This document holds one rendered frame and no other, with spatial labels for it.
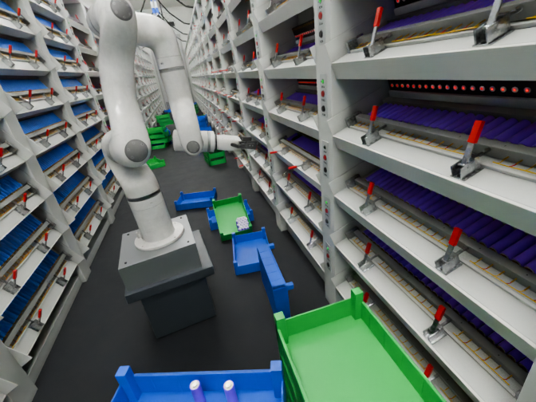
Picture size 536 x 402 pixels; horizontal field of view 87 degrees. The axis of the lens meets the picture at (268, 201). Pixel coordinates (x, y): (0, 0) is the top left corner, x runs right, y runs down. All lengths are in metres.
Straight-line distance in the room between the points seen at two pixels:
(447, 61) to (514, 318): 0.42
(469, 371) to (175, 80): 1.14
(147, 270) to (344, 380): 0.75
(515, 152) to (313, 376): 0.51
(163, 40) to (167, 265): 0.77
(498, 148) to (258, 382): 0.57
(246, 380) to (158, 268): 0.62
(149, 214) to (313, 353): 0.73
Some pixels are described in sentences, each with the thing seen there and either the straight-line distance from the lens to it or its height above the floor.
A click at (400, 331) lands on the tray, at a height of 0.18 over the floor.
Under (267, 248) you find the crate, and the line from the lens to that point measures 1.30.
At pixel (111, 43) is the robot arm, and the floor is 1.05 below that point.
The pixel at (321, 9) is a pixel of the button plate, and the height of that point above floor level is 1.06.
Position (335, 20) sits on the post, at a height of 1.03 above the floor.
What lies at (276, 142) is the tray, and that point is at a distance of 1.58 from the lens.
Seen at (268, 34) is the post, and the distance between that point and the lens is 1.54.
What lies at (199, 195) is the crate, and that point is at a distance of 2.47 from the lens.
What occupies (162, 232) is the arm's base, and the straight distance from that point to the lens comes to 1.14.
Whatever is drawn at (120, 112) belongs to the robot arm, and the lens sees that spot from 1.03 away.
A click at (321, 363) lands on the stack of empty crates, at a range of 0.65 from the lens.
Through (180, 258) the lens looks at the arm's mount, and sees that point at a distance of 1.11.
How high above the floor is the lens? 0.94
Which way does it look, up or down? 25 degrees down
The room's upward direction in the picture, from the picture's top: 7 degrees counter-clockwise
